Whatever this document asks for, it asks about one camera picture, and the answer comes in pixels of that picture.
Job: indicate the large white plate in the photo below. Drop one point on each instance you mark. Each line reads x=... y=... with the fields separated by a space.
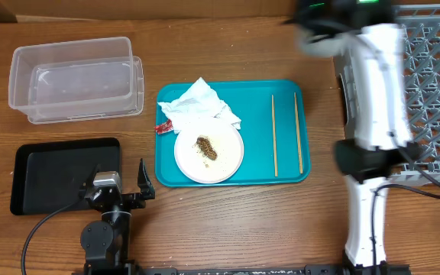
x=226 y=141

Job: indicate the brown food scrap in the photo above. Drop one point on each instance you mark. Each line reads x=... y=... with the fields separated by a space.
x=206 y=148

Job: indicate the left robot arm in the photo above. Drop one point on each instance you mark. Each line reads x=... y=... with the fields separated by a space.
x=106 y=241

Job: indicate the clear plastic storage bin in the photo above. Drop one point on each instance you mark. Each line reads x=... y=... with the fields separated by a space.
x=74 y=78

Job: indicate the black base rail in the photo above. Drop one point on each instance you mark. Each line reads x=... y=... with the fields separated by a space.
x=311 y=269

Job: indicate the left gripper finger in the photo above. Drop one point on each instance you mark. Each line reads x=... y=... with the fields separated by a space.
x=144 y=183
x=88 y=183

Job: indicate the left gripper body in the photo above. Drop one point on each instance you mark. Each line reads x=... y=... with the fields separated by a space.
x=133 y=202

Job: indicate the black plastic tray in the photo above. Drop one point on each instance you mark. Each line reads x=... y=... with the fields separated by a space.
x=47 y=176

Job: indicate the red sauce packet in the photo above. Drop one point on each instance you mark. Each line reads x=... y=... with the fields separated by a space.
x=165 y=127

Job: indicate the crumpled white paper napkin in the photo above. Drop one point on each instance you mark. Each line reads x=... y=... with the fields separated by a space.
x=200 y=100

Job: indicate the teal serving tray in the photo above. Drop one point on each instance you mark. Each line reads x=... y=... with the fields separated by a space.
x=251 y=102

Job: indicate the grey dishwasher rack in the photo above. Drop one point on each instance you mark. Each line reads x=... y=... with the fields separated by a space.
x=420 y=25

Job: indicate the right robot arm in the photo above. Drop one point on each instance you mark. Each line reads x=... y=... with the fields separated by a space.
x=367 y=45

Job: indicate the grey bowl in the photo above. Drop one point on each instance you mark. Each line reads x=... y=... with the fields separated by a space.
x=321 y=45

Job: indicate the wooden chopstick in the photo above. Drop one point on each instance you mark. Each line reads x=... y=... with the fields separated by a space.
x=298 y=138
x=273 y=115

